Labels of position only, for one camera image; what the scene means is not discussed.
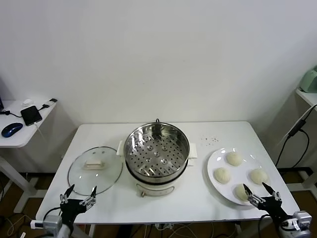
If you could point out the blue computer mouse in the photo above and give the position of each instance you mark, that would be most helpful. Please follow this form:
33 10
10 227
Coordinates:
11 129

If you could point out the white round plate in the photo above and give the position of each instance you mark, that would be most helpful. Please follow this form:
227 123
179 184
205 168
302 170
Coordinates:
218 158

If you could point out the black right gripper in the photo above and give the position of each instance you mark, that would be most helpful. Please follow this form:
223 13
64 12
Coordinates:
273 208

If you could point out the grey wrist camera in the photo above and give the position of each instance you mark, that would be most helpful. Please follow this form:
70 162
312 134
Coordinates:
52 221
302 218

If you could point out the black smartphone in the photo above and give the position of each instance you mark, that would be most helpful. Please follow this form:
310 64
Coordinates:
31 115

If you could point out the white power strip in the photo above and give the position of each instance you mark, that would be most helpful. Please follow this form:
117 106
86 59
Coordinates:
163 226

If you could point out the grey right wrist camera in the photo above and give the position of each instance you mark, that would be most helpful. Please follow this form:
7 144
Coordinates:
302 218

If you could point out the black usb dongle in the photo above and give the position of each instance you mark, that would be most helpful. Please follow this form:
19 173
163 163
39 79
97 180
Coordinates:
52 100

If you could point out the white side desk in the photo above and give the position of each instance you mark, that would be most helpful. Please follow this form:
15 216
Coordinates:
12 142

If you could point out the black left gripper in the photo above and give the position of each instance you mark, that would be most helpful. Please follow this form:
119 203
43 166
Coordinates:
71 209

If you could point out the pale green appliance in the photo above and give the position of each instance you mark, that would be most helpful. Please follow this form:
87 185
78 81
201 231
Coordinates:
309 81

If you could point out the round glass lid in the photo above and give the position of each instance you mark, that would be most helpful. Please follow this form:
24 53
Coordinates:
94 164

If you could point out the white shelf table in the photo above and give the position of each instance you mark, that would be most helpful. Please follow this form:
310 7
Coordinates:
307 95

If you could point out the white steamed baozi bun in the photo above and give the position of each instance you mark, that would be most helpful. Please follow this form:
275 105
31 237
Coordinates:
222 175
234 159
239 192
258 176

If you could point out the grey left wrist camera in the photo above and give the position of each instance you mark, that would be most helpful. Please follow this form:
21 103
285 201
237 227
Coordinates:
52 221

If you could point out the dark monitor edge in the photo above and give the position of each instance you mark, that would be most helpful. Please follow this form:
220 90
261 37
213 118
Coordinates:
1 99

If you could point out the steel perforated steamer basket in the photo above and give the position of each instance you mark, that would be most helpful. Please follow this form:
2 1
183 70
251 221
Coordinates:
158 158

